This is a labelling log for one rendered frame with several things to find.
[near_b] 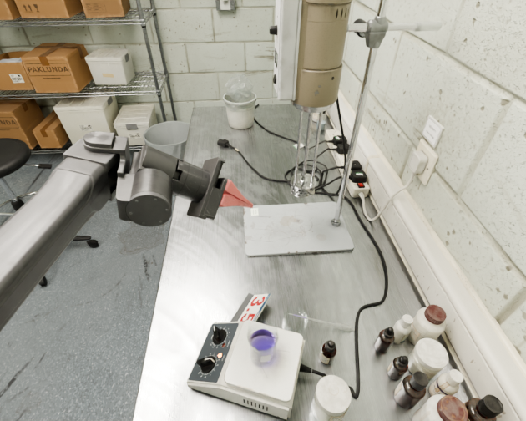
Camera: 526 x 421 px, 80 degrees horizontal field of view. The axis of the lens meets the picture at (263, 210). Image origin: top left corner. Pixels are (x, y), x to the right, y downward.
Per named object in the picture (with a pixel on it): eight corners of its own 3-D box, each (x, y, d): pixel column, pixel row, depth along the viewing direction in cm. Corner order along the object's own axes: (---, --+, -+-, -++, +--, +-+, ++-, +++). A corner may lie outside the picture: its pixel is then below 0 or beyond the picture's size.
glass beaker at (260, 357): (284, 356, 57) (285, 334, 51) (260, 376, 54) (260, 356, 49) (262, 331, 60) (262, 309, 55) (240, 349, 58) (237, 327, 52)
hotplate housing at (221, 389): (187, 389, 60) (179, 372, 55) (214, 327, 70) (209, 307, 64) (300, 427, 56) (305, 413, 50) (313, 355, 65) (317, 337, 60)
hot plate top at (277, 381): (221, 382, 54) (221, 381, 53) (244, 320, 62) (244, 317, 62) (290, 405, 51) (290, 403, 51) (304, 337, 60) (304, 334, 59)
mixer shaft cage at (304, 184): (291, 199, 80) (299, 105, 64) (288, 183, 85) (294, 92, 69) (317, 198, 81) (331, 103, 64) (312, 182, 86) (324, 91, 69)
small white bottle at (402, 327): (388, 342, 67) (399, 322, 62) (389, 328, 69) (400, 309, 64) (403, 347, 66) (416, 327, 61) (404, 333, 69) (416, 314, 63)
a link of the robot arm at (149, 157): (141, 134, 47) (128, 163, 50) (136, 160, 42) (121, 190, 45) (184, 153, 50) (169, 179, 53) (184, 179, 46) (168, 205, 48)
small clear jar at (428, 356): (432, 355, 65) (445, 341, 61) (438, 384, 61) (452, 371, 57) (403, 349, 66) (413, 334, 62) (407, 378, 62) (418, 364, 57)
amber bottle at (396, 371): (405, 377, 62) (417, 362, 57) (392, 382, 61) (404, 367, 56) (395, 363, 64) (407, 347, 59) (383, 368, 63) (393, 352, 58)
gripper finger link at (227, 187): (265, 194, 54) (217, 174, 50) (252, 233, 54) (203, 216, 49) (246, 194, 60) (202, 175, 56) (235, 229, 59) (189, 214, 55)
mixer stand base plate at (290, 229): (245, 257, 84) (245, 255, 84) (243, 208, 99) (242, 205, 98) (355, 251, 86) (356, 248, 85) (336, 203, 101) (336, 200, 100)
